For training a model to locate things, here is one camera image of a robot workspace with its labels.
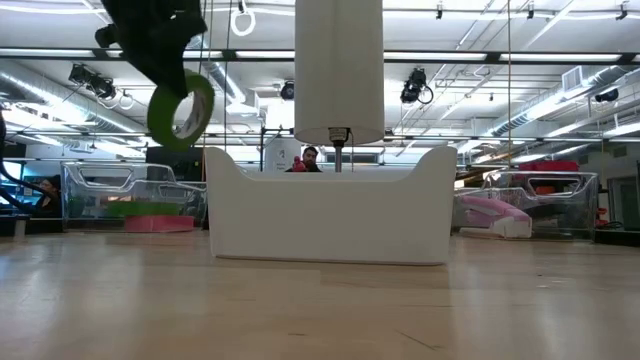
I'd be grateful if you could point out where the white vent grille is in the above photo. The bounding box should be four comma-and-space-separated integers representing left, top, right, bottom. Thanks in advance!
560, 65, 585, 92

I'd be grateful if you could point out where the white hanging ring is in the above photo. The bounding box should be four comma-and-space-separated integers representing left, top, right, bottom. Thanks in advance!
229, 2, 257, 38

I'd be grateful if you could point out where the black monitor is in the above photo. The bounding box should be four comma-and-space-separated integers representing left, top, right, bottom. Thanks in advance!
145, 145, 209, 184

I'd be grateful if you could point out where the black hanging cable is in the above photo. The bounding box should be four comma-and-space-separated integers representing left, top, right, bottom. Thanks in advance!
222, 0, 234, 151

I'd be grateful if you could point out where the grey cabinet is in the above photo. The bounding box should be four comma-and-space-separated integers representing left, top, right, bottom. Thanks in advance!
607, 174, 640, 231

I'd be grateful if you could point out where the black stand frame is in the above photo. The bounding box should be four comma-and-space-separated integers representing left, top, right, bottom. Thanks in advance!
258, 127, 296, 166

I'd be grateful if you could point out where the white poster board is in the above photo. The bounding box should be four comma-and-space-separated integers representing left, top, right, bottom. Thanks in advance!
263, 141, 303, 173

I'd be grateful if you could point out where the clear plastic bin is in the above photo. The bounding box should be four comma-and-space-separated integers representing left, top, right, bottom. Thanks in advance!
451, 169, 600, 242
59, 160, 209, 234

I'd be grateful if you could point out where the white plastic bin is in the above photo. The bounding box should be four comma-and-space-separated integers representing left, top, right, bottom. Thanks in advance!
205, 144, 459, 266

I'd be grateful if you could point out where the silver air duct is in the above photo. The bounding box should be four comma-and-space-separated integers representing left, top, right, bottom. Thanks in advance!
492, 64, 640, 139
184, 29, 249, 104
0, 59, 144, 135

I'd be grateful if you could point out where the person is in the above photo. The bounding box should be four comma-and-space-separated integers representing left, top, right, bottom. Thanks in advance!
30, 174, 64, 219
284, 145, 324, 174

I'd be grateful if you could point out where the blue lit screen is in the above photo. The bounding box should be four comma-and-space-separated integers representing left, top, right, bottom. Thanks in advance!
0, 160, 24, 182

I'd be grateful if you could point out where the pink stapler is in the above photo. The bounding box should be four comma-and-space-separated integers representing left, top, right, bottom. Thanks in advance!
457, 194, 534, 240

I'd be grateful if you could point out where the ceiling light strip rail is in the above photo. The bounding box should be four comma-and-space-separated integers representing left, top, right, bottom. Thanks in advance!
0, 47, 640, 65

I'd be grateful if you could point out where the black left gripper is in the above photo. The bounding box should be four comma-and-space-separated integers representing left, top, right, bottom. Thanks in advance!
93, 0, 209, 100

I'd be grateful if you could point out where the red toolbox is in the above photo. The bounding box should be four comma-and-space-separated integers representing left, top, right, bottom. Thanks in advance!
519, 159, 581, 174

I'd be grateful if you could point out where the thin hanging cord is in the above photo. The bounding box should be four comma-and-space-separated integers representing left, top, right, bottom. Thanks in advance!
506, 0, 513, 169

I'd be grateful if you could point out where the black ceiling camera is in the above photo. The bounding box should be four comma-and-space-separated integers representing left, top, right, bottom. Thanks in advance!
399, 67, 435, 106

